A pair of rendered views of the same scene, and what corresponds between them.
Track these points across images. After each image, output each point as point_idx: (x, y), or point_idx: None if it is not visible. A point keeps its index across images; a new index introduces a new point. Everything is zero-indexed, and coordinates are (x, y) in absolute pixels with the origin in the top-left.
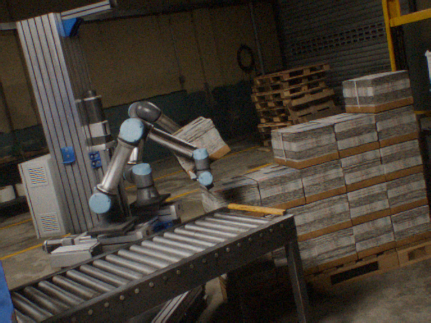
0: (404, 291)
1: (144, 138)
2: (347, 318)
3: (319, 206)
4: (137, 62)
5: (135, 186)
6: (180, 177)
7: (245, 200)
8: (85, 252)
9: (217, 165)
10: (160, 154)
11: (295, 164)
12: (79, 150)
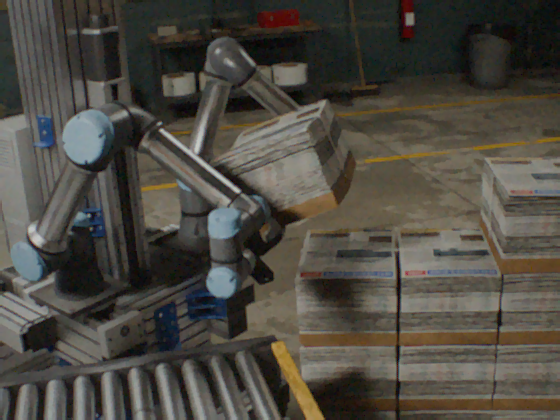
0: None
1: (135, 149)
2: None
3: (524, 357)
4: None
5: (366, 113)
6: (436, 117)
7: (363, 309)
8: (14, 331)
9: (502, 112)
10: (427, 67)
11: (498, 259)
12: (60, 129)
